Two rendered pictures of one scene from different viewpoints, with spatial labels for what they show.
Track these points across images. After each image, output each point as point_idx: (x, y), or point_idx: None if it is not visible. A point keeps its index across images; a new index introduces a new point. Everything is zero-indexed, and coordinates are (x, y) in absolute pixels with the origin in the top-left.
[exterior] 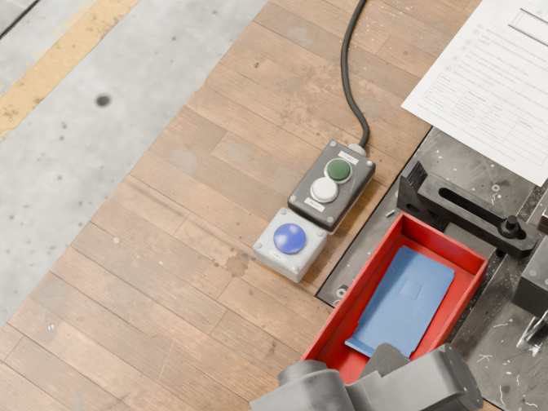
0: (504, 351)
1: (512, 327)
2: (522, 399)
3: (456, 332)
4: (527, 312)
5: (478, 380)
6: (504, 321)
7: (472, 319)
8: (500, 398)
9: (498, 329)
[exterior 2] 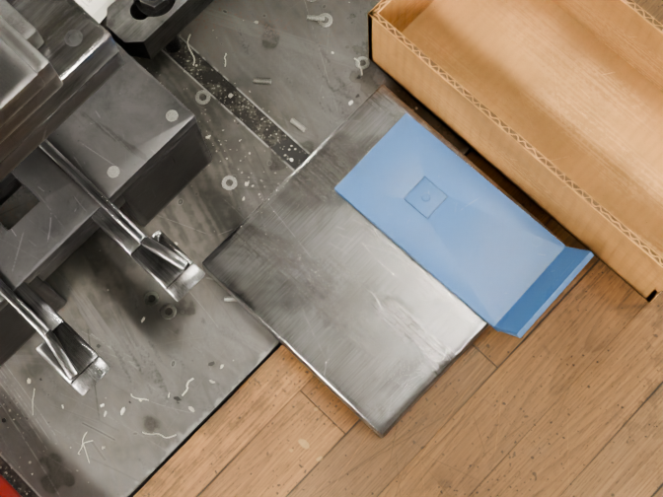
0: (81, 407)
1: (42, 381)
2: (174, 399)
3: (26, 486)
4: (22, 347)
5: (123, 468)
6: (28, 392)
7: (9, 450)
8: (164, 438)
9: (38, 406)
